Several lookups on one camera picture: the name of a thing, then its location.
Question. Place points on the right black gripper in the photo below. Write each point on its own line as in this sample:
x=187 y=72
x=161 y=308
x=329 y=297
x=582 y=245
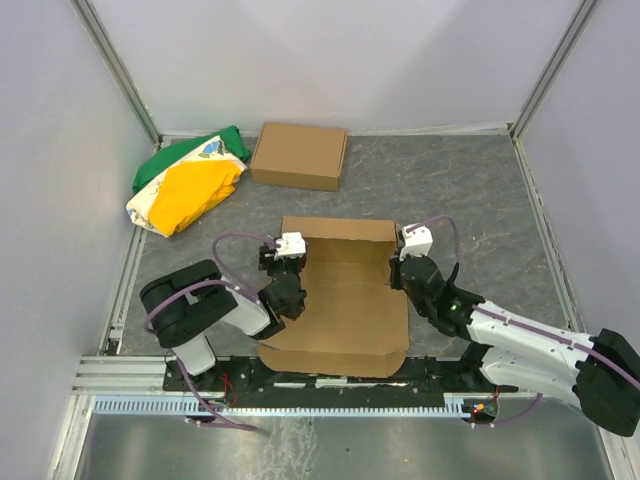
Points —
x=396 y=270

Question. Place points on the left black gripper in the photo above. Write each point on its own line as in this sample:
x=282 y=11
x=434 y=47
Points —
x=272 y=260

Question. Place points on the cardboard box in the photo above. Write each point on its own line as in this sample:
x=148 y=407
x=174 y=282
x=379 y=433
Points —
x=354 y=323
x=299 y=156

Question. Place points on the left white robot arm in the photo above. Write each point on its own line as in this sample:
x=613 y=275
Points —
x=184 y=304

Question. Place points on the closed folded cardboard box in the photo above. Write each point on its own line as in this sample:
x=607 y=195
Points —
x=299 y=156

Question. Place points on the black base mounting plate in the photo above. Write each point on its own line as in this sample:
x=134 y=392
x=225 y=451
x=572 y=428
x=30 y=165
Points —
x=246 y=382

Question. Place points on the green yellow white cloth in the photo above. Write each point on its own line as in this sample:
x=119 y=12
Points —
x=182 y=181

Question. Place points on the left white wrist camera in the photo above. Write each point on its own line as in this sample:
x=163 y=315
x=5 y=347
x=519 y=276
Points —
x=290 y=245

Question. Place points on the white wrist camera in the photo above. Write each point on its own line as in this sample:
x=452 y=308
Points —
x=414 y=240
x=290 y=245

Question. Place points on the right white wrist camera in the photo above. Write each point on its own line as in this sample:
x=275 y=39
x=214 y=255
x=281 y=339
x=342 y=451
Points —
x=414 y=240

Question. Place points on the aluminium front rail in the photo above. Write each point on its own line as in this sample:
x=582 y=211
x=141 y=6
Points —
x=145 y=376

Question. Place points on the right aluminium frame post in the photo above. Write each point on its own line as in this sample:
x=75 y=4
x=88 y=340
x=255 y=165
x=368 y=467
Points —
x=553 y=66

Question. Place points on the aluminium frame post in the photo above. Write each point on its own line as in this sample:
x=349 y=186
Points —
x=553 y=66
x=98 y=33

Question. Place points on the left aluminium frame post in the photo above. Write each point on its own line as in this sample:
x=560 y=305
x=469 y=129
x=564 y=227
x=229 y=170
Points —
x=98 y=33

